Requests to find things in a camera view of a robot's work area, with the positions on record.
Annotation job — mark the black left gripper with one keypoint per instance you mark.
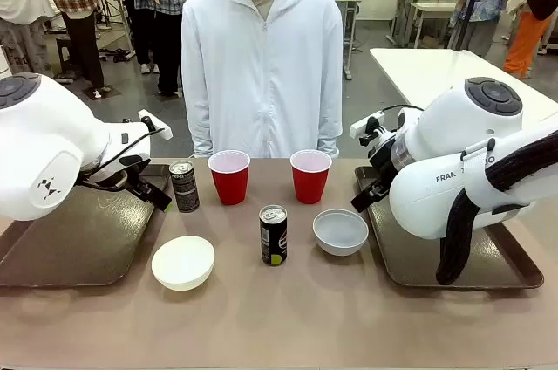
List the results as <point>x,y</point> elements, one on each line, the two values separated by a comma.
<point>136,176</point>

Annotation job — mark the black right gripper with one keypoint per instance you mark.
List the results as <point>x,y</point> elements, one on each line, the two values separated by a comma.
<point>383,165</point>

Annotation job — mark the pale grey bowl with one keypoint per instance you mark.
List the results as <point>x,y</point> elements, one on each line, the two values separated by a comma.
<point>340,235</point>

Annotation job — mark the red plastic cup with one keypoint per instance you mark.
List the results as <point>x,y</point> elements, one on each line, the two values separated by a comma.
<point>310,184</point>
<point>229,187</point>

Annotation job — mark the person's right forearm white sleeve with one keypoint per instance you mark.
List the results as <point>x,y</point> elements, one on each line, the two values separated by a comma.
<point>201,139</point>

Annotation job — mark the person's left forearm white sleeve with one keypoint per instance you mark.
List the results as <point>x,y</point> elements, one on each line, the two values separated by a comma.
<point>328,139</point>

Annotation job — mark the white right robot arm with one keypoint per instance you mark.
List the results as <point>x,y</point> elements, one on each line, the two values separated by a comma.
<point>436,195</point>

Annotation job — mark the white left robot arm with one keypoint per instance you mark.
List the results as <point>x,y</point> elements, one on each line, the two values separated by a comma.
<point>43,139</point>

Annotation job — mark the white bowl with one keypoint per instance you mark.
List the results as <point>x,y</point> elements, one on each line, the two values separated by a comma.
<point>183,263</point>

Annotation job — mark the brown plastic tray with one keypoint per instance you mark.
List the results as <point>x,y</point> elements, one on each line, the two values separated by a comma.
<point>87,239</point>
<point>405,265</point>

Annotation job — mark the large white table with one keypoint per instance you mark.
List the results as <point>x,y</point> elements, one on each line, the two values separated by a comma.
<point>436,77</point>

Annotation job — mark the person in white hoodie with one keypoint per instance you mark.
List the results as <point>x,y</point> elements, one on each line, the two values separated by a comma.
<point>261,73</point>

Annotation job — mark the black stool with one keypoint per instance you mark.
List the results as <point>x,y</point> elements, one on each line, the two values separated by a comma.
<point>65,49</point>

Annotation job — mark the small white background table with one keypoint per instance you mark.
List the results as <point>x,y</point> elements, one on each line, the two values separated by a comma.
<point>431,10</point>

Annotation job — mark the black tripod pole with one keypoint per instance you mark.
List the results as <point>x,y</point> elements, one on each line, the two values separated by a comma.
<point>470,8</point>

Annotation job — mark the bystander in orange trousers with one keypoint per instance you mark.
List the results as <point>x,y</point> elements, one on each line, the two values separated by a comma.
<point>525,38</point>

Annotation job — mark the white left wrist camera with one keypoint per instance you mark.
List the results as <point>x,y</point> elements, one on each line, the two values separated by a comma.
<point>162,132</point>

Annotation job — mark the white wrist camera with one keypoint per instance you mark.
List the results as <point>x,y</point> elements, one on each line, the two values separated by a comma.
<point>362,125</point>
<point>162,132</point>

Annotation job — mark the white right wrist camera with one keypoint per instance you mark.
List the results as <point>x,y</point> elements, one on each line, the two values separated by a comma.
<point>362,125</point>

